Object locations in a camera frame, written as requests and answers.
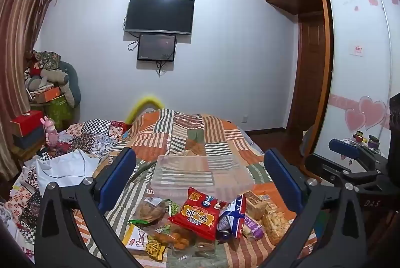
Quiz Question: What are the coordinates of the green bag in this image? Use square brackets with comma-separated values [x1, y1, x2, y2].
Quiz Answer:
[46, 94, 71, 129]

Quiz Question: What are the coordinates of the wooden wardrobe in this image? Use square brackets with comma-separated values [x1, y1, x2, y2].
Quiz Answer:
[263, 0, 400, 164]

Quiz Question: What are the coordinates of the white pink snack packet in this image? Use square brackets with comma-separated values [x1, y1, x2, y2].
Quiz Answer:
[123, 224, 148, 249]

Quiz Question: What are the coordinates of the pink toy rabbit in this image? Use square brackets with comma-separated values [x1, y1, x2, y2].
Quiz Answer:
[40, 117, 61, 149]

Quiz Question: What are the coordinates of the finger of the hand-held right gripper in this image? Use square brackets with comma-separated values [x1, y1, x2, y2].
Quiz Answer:
[328, 138, 388, 169]
[304, 153, 380, 187]

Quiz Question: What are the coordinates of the wall-mounted black television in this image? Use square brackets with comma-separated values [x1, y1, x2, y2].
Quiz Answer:
[124, 0, 195, 36]

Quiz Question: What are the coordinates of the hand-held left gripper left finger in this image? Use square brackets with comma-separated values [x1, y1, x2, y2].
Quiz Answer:
[35, 147, 147, 268]

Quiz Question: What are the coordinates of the orange fried snack packet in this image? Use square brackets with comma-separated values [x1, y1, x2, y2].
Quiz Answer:
[150, 224, 198, 252]

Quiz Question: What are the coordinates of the striped patchwork quilt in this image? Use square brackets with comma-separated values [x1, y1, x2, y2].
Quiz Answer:
[72, 109, 317, 268]

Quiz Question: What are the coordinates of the red box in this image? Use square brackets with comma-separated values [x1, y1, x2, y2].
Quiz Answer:
[10, 110, 45, 136]

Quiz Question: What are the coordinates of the orange box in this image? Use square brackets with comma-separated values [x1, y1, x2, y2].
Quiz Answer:
[30, 86, 62, 104]

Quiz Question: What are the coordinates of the yellow foam arch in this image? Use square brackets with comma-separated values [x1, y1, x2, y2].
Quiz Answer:
[124, 95, 165, 124]

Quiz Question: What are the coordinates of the checkered patchwork blanket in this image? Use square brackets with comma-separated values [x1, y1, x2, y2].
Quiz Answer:
[0, 120, 132, 258]

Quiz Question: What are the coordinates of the grey box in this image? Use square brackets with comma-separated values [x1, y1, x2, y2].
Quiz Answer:
[12, 127, 46, 150]

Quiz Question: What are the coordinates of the purple snack packet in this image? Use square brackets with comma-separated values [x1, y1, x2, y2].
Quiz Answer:
[243, 214, 267, 240]

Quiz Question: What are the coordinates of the clear plastic container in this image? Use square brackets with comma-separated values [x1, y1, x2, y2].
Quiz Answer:
[150, 155, 254, 199]

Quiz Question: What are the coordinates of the brown biscuit packet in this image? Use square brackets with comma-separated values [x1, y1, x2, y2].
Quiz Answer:
[193, 239, 220, 260]

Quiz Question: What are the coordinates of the brown striped curtain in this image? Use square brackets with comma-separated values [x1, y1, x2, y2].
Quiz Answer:
[0, 0, 67, 183]

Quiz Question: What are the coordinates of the pile of stuffed toys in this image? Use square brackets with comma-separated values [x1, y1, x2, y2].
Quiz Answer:
[24, 49, 82, 108]

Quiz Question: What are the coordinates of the brown cake block packet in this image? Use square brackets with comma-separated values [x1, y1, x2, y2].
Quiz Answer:
[243, 191, 270, 219]

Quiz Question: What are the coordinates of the yellow stick snack packet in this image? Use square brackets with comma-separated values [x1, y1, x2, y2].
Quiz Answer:
[144, 237, 168, 262]

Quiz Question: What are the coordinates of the wooden door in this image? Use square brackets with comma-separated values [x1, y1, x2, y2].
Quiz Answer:
[287, 12, 329, 132]

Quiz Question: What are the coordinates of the white plastic bag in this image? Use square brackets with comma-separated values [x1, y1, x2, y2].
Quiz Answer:
[35, 149, 101, 188]

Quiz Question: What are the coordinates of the blue white snack packet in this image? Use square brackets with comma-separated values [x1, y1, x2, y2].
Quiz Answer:
[217, 194, 247, 240]

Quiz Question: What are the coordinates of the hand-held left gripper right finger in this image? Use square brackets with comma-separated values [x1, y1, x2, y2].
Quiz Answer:
[256, 148, 368, 268]

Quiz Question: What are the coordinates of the green-edged fried snack packet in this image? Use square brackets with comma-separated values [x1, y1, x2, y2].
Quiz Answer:
[137, 198, 179, 225]

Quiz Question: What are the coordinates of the red snack packet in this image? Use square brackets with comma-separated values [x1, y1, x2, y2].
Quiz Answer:
[169, 187, 226, 241]

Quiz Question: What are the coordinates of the pink heart sticker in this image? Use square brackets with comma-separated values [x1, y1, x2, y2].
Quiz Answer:
[344, 95, 389, 133]

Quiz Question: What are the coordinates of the small black monitor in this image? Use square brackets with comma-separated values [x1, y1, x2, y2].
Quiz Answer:
[137, 33, 176, 62]

